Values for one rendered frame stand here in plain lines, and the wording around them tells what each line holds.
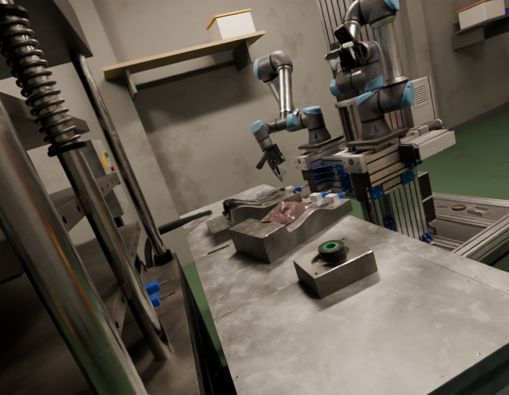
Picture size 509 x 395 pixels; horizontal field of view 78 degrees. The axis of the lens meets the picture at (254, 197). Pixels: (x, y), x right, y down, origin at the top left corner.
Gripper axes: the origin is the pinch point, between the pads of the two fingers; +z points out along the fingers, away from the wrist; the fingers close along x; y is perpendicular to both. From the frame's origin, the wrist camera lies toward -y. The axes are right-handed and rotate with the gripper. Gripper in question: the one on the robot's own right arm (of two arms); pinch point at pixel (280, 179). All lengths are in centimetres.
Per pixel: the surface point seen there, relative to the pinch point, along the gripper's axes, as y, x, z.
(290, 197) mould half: -4.7, -17.0, 7.9
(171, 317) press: -76, -61, 14
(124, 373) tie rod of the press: -71, -126, -5
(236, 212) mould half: -33.6, -17.7, 0.8
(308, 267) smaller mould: -31, -85, 15
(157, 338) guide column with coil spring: -77, -83, 10
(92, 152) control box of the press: -79, -6, -58
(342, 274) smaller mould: -24, -91, 20
